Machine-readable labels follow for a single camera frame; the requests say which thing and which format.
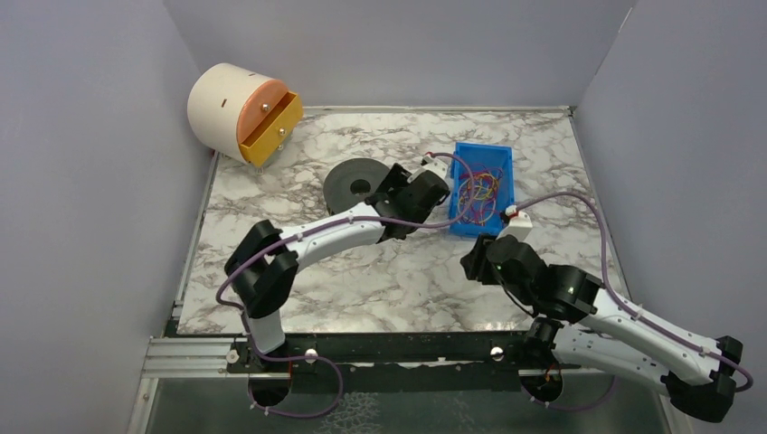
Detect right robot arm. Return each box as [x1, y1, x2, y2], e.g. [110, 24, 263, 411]
[459, 234, 743, 423]

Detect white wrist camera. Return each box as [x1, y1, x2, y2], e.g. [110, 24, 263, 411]
[408, 154, 450, 183]
[497, 205, 533, 241]

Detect yellow drawer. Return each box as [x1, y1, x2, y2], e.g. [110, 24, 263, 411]
[237, 91, 304, 167]

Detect black cable spool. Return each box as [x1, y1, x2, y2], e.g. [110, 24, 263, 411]
[323, 157, 390, 215]

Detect red wire bundle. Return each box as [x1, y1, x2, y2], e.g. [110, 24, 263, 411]
[458, 163, 509, 229]

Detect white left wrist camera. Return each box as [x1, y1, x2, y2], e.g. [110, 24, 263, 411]
[408, 154, 450, 183]

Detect cream cylindrical drawer cabinet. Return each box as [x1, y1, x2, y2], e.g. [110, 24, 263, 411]
[186, 62, 296, 164]

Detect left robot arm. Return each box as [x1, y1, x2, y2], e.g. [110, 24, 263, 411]
[224, 156, 450, 354]

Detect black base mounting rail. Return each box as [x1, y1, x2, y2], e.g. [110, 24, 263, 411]
[165, 317, 582, 397]

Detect yellow wire bundle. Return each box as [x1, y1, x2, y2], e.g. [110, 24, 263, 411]
[459, 172, 503, 205]

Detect blue plastic bin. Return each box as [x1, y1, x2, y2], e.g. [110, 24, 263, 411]
[449, 142, 515, 238]

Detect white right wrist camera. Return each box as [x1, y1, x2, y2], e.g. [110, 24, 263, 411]
[497, 205, 533, 241]

